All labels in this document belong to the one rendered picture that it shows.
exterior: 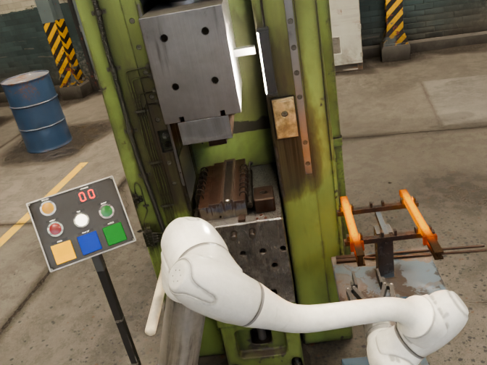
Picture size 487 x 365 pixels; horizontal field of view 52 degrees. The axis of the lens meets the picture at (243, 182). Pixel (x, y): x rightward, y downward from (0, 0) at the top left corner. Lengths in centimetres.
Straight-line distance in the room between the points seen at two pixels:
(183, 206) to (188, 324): 111
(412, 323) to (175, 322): 55
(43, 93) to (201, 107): 466
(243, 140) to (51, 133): 433
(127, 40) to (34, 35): 733
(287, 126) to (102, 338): 177
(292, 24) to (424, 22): 603
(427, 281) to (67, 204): 142
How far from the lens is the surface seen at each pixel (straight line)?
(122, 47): 205
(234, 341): 246
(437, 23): 797
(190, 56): 186
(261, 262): 216
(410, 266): 212
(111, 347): 309
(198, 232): 110
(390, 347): 134
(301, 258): 240
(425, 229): 185
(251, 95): 239
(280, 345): 255
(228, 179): 227
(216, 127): 193
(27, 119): 652
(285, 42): 199
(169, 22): 185
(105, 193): 204
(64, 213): 204
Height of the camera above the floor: 196
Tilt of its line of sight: 26 degrees down
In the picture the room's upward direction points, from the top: 11 degrees counter-clockwise
